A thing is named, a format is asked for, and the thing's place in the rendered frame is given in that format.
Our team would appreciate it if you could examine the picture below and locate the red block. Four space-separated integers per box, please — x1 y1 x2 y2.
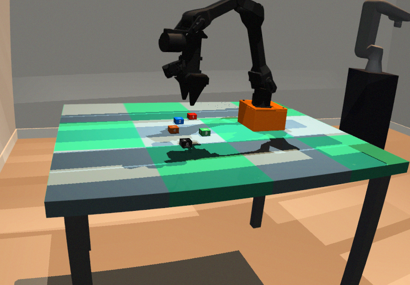
187 113 197 120

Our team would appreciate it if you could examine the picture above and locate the green block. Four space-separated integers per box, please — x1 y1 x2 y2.
199 128 211 136

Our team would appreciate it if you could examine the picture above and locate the blue block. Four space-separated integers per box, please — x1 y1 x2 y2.
174 117 184 124

